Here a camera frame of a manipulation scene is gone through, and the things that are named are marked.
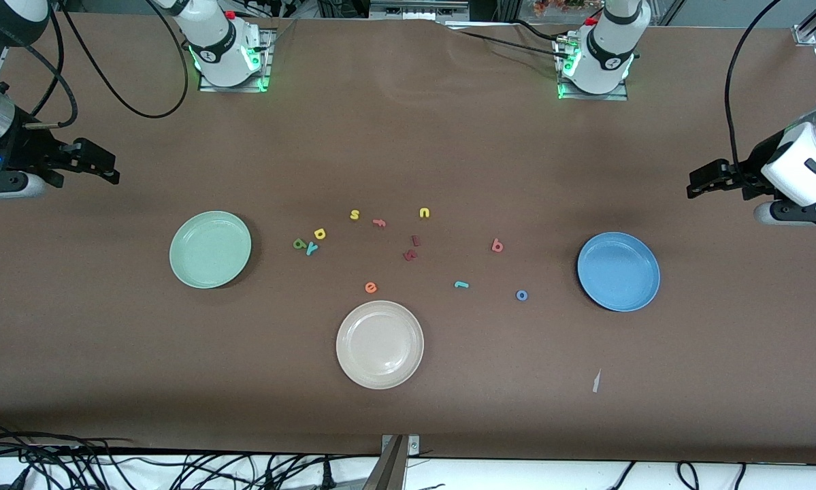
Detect blue plate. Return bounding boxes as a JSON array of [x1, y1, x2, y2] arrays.
[[577, 231, 661, 312]]

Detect light green plate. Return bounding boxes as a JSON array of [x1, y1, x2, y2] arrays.
[[169, 210, 252, 289]]

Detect orange artificial flowers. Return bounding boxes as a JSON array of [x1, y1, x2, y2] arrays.
[[533, 0, 603, 18]]

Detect brown table cover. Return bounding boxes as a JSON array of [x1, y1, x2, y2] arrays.
[[0, 12, 816, 465]]

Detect beige plate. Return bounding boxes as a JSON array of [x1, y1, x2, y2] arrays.
[[336, 300, 425, 390]]

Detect grey power strip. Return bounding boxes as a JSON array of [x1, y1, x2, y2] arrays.
[[370, 0, 471, 22]]

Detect grey metal bar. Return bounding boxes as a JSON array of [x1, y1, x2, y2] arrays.
[[363, 436, 406, 490]]

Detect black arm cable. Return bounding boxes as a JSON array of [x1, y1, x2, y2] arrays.
[[61, 0, 191, 120], [21, 3, 79, 130], [723, 0, 784, 176]]

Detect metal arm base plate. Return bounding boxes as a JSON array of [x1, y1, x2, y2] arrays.
[[556, 34, 630, 101], [197, 27, 274, 93]]

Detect tangled black cables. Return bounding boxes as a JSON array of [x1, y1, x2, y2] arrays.
[[0, 446, 381, 490]]

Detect silver metal bracket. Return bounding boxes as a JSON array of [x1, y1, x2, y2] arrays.
[[380, 434, 421, 458]]

